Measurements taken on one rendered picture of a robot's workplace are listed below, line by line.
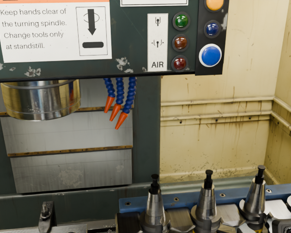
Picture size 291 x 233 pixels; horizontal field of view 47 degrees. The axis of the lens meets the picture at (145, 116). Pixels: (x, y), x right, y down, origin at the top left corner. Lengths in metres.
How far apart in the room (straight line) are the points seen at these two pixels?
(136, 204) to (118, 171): 0.60
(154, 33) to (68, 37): 0.13
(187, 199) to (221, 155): 1.14
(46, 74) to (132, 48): 0.13
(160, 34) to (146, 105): 0.78
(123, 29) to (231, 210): 0.47
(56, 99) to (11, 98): 0.09
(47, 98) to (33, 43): 0.18
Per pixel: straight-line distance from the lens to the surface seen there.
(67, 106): 0.70
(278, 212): 0.81
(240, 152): 1.94
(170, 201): 0.77
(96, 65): 0.52
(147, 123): 1.31
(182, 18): 0.52
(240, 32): 1.69
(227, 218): 0.76
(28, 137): 1.30
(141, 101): 1.27
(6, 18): 0.52
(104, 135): 1.27
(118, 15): 0.51
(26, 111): 0.70
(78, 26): 0.51
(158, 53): 0.52
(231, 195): 0.81
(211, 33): 0.53
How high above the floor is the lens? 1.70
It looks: 24 degrees down
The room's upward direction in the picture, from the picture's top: straight up
